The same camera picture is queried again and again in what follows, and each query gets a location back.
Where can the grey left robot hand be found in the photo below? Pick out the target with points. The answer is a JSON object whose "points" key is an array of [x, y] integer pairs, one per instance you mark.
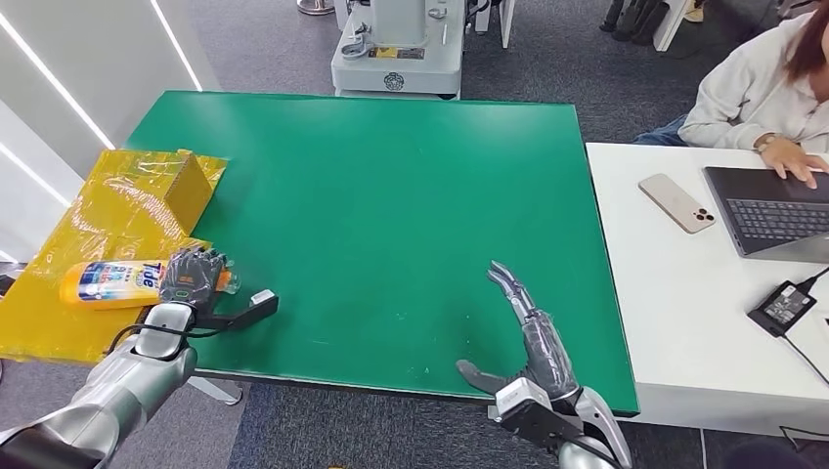
{"points": [[191, 278]]}

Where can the orange detergent bottle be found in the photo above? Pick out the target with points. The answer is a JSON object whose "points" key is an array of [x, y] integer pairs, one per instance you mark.
{"points": [[110, 283]]}

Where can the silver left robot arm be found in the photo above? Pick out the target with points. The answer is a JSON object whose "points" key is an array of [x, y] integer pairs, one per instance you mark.
{"points": [[110, 395]]}

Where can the person's forearm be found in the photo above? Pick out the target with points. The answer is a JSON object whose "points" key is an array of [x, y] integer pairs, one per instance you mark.
{"points": [[719, 126]]}

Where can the yellow taped cardboard box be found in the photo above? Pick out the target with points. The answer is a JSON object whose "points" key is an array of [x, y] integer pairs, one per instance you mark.
{"points": [[110, 213]]}

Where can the white table leg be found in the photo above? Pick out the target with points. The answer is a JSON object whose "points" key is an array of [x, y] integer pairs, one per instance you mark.
{"points": [[217, 390]]}

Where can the metal chair base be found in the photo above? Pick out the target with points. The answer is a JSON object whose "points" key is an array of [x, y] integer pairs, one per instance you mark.
{"points": [[315, 6]]}

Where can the white machine with column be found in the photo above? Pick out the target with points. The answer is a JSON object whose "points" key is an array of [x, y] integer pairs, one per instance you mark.
{"points": [[396, 58]]}

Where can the beige smartphone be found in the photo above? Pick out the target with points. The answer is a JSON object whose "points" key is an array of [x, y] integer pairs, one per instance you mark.
{"points": [[677, 202]]}

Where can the white desk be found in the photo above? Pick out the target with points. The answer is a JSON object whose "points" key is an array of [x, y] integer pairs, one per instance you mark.
{"points": [[699, 311]]}

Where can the white furniture leg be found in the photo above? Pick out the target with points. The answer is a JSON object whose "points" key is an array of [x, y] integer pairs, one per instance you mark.
{"points": [[668, 26]]}

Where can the dark grey laptop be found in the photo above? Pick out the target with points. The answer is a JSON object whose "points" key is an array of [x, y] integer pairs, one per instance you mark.
{"points": [[771, 217]]}

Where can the person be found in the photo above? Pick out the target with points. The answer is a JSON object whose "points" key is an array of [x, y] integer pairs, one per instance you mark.
{"points": [[745, 90]]}

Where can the black power adapter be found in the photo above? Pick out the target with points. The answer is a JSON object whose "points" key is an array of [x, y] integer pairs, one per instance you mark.
{"points": [[782, 308]]}

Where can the person's hand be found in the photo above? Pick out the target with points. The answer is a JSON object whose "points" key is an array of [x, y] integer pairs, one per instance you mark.
{"points": [[791, 160]]}

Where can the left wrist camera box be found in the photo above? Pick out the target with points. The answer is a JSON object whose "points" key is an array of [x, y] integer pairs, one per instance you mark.
{"points": [[249, 309]]}

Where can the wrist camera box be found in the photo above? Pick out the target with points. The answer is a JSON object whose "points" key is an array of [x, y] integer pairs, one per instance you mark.
{"points": [[528, 411], [249, 309]]}

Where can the white wall light strip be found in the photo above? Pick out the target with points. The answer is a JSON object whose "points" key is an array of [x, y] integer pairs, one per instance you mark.
{"points": [[58, 81], [32, 171], [176, 45]]}

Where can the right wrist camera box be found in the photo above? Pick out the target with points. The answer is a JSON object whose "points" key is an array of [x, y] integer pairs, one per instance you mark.
{"points": [[528, 411]]}

